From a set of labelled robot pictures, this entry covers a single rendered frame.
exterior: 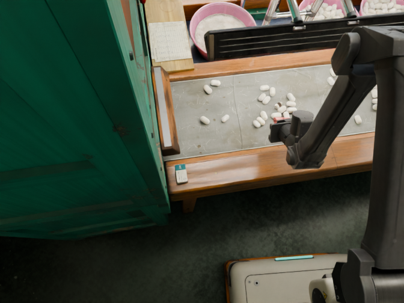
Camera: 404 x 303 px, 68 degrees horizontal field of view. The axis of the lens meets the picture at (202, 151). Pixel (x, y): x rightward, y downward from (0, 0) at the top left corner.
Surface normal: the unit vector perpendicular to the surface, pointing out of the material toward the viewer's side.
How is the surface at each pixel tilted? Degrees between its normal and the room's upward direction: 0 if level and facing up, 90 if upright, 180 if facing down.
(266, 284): 0
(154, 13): 0
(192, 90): 0
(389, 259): 28
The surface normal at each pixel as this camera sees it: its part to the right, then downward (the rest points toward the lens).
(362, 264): 0.01, 0.17
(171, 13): 0.07, -0.30
